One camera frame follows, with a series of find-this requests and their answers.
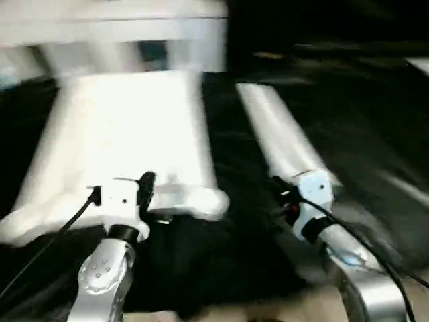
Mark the white upturned plastic table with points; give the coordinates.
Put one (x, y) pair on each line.
(127, 127)

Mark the black case with yellow label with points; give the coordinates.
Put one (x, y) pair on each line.
(335, 27)

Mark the white glass-door cabinet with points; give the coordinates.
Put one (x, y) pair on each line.
(100, 23)

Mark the black work mat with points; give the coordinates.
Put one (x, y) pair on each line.
(241, 255)

